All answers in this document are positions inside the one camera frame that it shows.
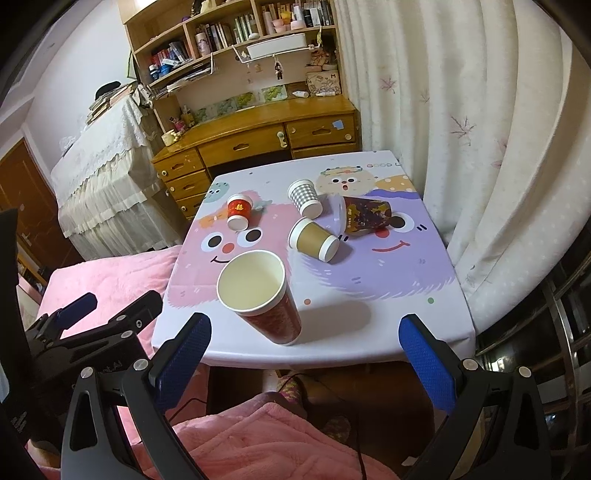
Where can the white lace covered cabinet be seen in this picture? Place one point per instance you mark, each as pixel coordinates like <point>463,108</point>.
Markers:
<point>111,202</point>

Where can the pink fleece robe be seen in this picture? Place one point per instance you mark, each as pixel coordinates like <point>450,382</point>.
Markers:
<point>262,439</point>

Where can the pink bed blanket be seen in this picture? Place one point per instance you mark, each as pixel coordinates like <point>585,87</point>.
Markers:
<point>116,282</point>

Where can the cartoon printed table cover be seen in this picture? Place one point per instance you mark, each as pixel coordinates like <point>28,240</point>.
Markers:
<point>351,307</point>

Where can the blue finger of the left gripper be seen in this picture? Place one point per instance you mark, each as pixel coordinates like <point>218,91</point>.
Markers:
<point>134,317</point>
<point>64,318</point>

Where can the wooden desk with drawers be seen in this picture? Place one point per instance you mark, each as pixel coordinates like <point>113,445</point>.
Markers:
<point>274,132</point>

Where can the brown kraft paper cup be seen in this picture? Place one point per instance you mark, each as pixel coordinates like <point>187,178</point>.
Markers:
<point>311,239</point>

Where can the small red paper cup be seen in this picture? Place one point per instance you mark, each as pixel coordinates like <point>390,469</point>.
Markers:
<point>239,209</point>

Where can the wooden bookshelf hutch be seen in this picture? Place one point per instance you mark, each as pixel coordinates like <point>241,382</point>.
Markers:
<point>200,60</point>

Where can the metal rack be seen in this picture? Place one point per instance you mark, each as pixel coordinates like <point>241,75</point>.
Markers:
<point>549,333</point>

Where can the tall red paper cup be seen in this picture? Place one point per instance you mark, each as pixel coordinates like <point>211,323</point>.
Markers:
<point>253,285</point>

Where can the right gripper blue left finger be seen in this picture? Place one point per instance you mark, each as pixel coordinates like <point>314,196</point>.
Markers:
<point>95,445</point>

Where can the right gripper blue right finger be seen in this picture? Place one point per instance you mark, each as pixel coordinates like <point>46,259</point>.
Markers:
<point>516,443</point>

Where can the brown wooden door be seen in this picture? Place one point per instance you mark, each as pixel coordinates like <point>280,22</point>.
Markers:
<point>39,233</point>

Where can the grey checkered paper cup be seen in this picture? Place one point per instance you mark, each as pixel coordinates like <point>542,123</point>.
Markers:
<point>305,198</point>

